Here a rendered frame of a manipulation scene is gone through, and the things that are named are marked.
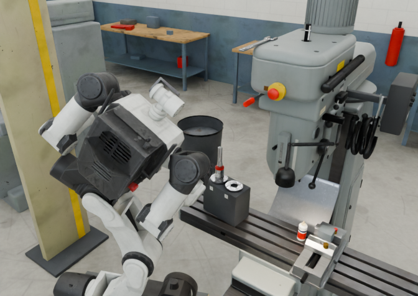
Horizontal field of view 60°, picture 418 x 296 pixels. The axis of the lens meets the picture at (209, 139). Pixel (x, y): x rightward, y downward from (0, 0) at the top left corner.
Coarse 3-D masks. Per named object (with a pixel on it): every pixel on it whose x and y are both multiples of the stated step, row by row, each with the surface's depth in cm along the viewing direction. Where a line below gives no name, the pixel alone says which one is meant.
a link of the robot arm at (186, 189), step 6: (192, 156) 120; (198, 156) 124; (204, 156) 128; (204, 162) 124; (204, 168) 123; (204, 174) 128; (198, 180) 127; (174, 186) 124; (180, 186) 123; (186, 186) 123; (192, 186) 125; (180, 192) 124; (186, 192) 125
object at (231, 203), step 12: (216, 180) 184; (228, 180) 186; (204, 192) 189; (216, 192) 182; (228, 192) 177; (240, 192) 177; (204, 204) 193; (216, 204) 185; (228, 204) 179; (240, 204) 179; (228, 216) 182; (240, 216) 183
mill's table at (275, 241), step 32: (192, 224) 194; (224, 224) 184; (256, 224) 184; (288, 224) 184; (256, 256) 175; (288, 256) 165; (352, 256) 166; (352, 288) 150; (384, 288) 150; (416, 288) 150
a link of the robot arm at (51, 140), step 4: (88, 120) 147; (84, 124) 145; (88, 124) 148; (80, 128) 144; (84, 128) 146; (44, 132) 133; (48, 132) 133; (76, 132) 142; (80, 132) 145; (44, 136) 134; (48, 136) 133; (52, 136) 133; (48, 140) 134; (52, 140) 133; (56, 140) 133; (52, 144) 134; (56, 144) 133; (56, 148) 134; (60, 152) 135
